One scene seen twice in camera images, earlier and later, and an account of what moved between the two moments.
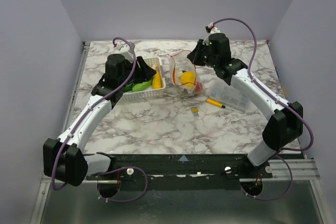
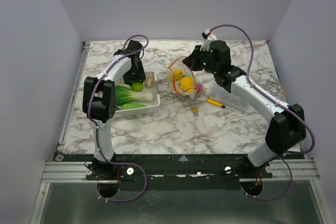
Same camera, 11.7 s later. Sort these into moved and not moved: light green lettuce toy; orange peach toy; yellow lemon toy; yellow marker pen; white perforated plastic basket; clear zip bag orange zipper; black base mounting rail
Moved: light green lettuce toy; white perforated plastic basket; clear zip bag orange zipper; yellow lemon toy
Not moved: yellow marker pen; black base mounting rail; orange peach toy
